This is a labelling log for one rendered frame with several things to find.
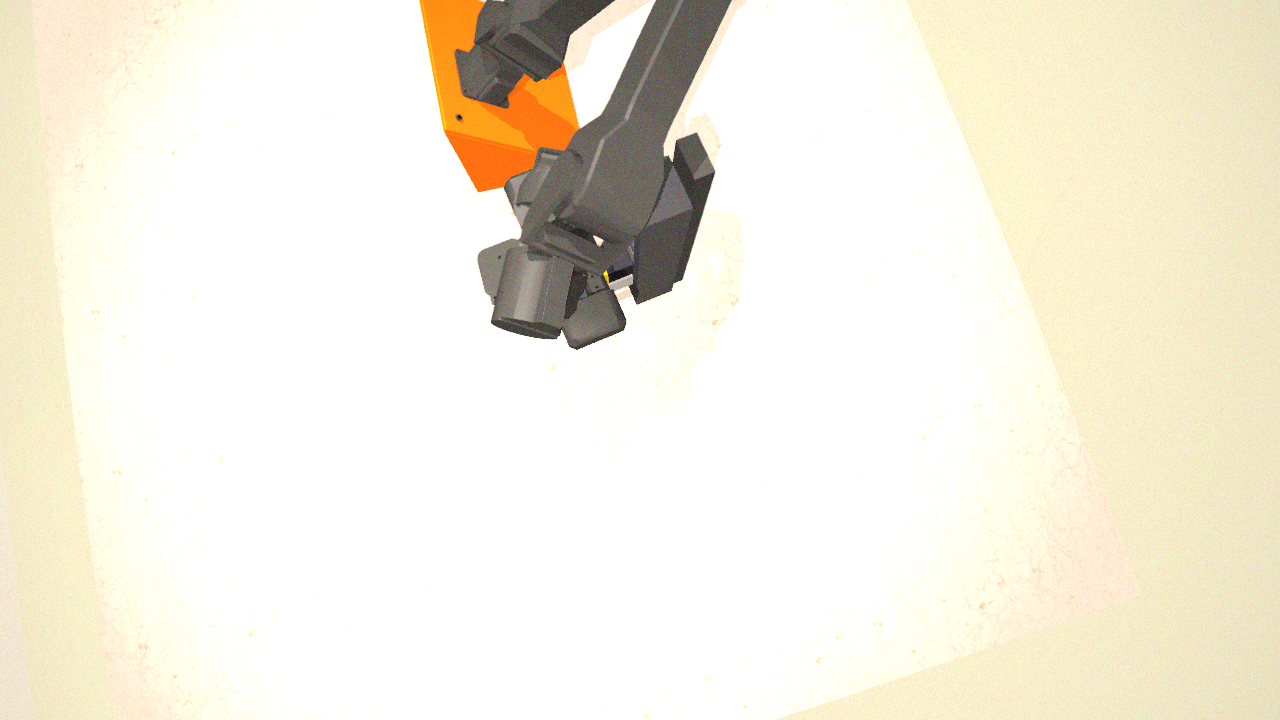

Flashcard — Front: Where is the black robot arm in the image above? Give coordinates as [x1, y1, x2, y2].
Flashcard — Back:
[454, 0, 732, 340]

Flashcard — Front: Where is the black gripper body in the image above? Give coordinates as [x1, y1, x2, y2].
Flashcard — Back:
[503, 169, 626, 350]

